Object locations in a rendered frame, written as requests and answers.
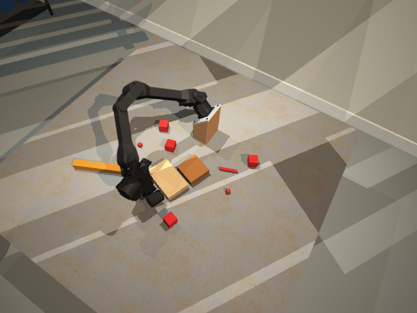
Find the orange long bar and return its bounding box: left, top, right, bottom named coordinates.
left=73, top=159, right=121, bottom=175

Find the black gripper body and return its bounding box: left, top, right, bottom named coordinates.
left=140, top=175, right=164, bottom=207

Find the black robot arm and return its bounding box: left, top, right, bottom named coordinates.
left=113, top=81, right=215, bottom=201

